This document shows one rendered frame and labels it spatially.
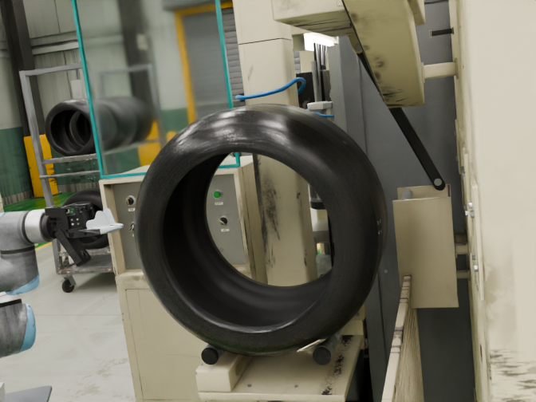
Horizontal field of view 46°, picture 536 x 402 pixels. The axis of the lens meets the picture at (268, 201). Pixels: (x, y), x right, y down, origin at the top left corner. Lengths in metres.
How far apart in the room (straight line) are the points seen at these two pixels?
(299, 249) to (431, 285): 0.38
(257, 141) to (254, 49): 0.47
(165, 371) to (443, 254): 1.27
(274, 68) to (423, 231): 0.60
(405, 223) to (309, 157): 0.44
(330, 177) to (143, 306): 1.30
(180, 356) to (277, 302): 0.82
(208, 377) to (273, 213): 0.51
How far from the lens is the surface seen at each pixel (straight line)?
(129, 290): 2.49
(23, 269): 1.83
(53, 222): 1.77
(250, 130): 1.38
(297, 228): 1.82
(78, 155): 5.55
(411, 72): 1.40
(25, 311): 2.19
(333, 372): 1.67
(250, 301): 1.78
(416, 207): 1.70
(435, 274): 1.74
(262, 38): 1.79
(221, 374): 1.62
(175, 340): 2.49
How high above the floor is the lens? 1.52
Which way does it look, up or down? 10 degrees down
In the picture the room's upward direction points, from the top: 7 degrees counter-clockwise
